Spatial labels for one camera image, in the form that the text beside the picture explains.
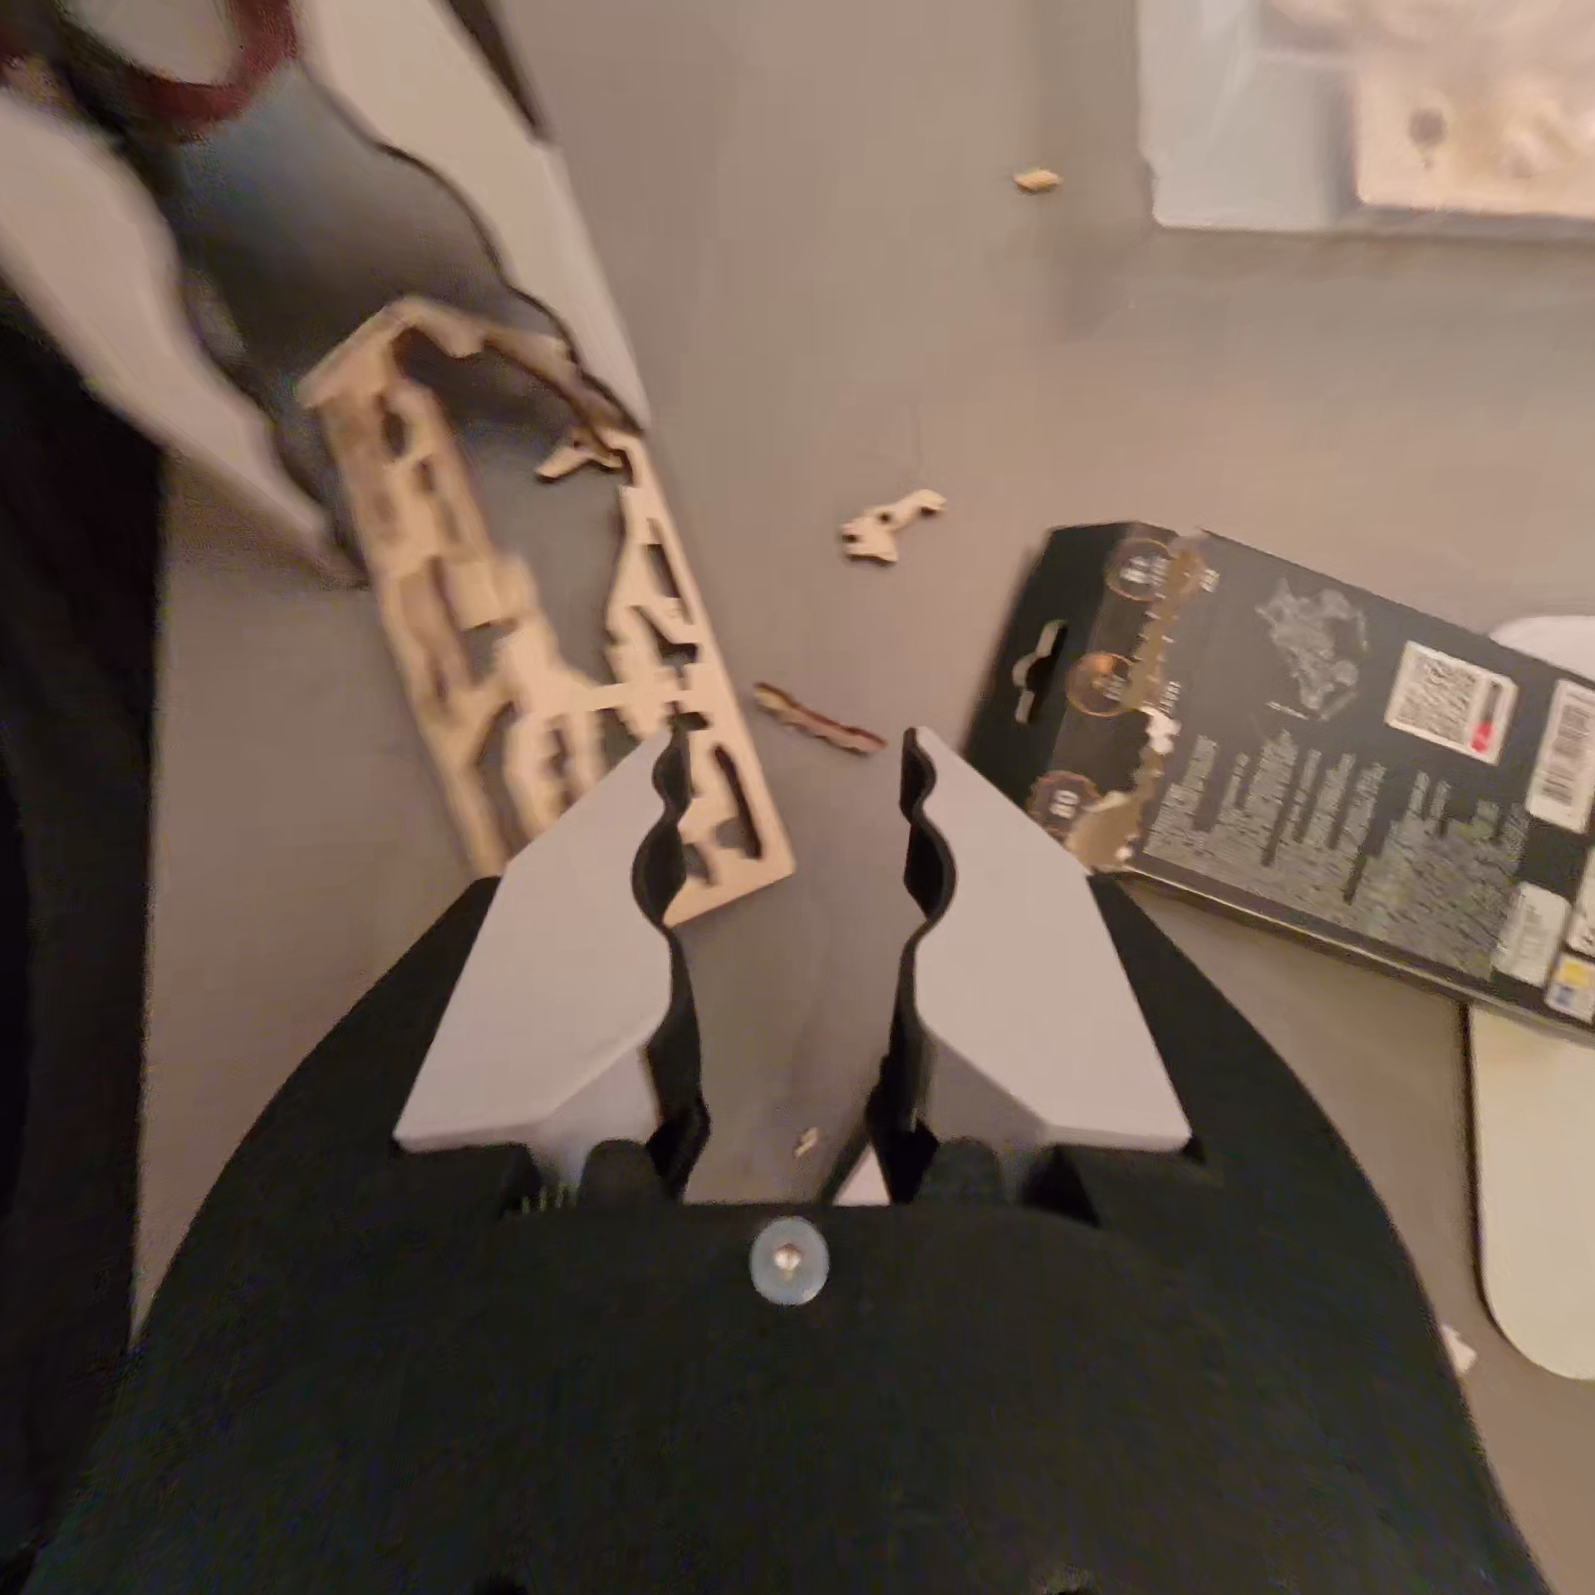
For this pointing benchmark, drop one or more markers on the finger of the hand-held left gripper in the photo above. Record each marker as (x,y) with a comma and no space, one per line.
(100,287)
(498,186)

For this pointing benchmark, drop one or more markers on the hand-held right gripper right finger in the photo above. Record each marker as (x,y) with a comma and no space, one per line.
(1047,997)

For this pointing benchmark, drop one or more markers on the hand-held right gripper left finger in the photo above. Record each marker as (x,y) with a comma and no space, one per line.
(550,997)

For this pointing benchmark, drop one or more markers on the wooden sheet frame with cutouts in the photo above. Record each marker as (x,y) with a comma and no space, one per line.
(375,486)

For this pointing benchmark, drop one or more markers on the toothed wooden strip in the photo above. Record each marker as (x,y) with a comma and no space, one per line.
(817,720)

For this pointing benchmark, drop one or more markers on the wooden parts sheet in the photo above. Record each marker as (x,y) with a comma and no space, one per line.
(1471,123)

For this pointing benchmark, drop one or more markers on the black cardboard box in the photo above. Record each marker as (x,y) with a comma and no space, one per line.
(1309,773)

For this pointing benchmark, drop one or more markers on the small jagged wooden part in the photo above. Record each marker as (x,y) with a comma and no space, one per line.
(891,522)

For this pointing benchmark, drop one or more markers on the small wooden offcut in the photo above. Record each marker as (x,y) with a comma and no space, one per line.
(1038,178)

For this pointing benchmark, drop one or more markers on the clear plastic container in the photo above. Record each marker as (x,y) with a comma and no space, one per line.
(1246,123)

